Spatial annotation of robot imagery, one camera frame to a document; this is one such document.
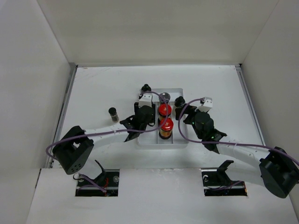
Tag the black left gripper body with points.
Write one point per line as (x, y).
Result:
(143, 128)

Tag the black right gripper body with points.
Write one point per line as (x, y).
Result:
(190, 119)

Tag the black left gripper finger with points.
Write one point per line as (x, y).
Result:
(136, 108)
(153, 116)

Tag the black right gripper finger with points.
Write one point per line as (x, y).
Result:
(181, 111)
(192, 108)

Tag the white salt knob-top bottle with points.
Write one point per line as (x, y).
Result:
(179, 103)

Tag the red-lid sauce jar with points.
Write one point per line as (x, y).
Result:
(164, 110)
(166, 128)

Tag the knob-top spice grinder bottle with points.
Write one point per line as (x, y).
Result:
(145, 88)

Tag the black-cap spice bottle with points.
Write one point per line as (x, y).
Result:
(113, 114)

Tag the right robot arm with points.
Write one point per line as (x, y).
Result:
(275, 170)

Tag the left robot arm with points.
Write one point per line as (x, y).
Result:
(73, 154)

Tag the white divided organizer tray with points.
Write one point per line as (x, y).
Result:
(152, 140)

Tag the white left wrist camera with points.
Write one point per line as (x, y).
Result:
(145, 100)

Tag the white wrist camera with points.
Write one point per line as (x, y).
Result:
(145, 100)
(206, 104)

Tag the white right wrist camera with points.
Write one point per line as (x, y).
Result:
(206, 104)

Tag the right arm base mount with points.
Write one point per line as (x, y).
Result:
(217, 183)

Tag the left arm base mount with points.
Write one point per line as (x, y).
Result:
(108, 180)

